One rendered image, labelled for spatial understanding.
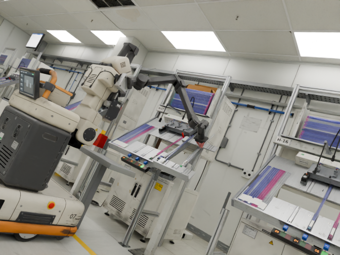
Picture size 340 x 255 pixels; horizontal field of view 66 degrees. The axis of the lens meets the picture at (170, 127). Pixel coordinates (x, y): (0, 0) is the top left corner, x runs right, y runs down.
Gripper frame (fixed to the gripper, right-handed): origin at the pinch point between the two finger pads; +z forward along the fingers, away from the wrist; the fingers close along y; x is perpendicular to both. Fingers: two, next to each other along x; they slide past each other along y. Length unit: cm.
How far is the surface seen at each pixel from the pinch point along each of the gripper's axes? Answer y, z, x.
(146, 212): 29, 55, 44
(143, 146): 64, 23, 3
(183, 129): 42, 17, -35
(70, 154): 198, 80, 15
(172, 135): 53, 24, -29
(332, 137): -83, -6, -57
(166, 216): 8, 48, 42
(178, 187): 8.6, 31.2, 23.0
